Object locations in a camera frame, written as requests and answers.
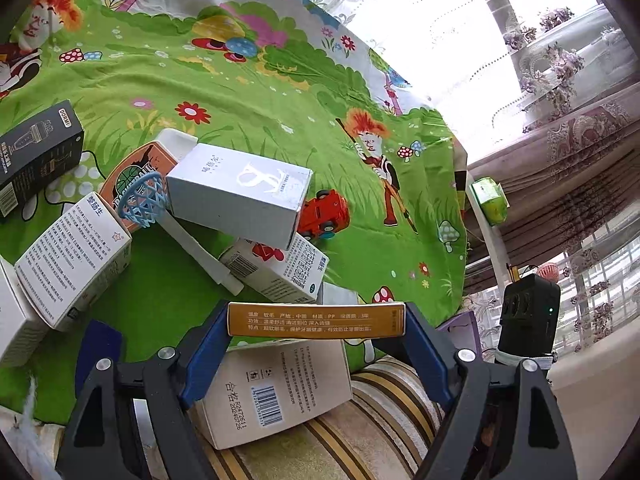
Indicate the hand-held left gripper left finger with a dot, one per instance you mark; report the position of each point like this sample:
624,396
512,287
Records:
202,360

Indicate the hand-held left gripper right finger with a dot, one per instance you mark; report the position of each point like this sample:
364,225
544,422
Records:
425,355

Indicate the golden yellow box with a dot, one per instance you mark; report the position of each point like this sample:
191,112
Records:
315,320

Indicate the red toy car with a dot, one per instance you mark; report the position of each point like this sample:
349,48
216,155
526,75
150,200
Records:
325,215

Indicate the black cardboard box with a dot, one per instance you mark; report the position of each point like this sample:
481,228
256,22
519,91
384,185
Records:
35,155

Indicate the white box with barcode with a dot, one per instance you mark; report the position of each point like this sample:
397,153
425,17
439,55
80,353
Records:
280,385

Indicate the brown curtain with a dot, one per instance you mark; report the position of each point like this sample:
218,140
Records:
560,210

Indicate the small white box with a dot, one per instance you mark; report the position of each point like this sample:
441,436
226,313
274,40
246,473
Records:
337,294

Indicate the striped cushion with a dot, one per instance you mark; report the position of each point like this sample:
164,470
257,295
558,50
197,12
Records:
350,435

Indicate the green packet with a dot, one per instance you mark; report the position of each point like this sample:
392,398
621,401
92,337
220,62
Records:
490,200

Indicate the white box with red mark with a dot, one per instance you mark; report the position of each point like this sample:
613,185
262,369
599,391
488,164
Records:
280,270

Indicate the white box with black text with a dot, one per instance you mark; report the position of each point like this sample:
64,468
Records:
70,260

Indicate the silver white box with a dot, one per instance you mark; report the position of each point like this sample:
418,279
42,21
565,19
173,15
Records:
235,195

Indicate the white fluffy thing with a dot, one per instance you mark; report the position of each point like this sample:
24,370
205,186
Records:
30,440

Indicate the plain white box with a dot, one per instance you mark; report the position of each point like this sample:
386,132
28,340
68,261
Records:
15,320

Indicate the toy basketball hoop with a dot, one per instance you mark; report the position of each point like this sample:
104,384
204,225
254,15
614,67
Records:
130,175

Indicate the sheer floral lace curtain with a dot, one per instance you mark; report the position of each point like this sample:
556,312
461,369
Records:
550,60

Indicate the green cartoon printed blanket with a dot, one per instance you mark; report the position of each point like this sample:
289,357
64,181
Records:
250,85

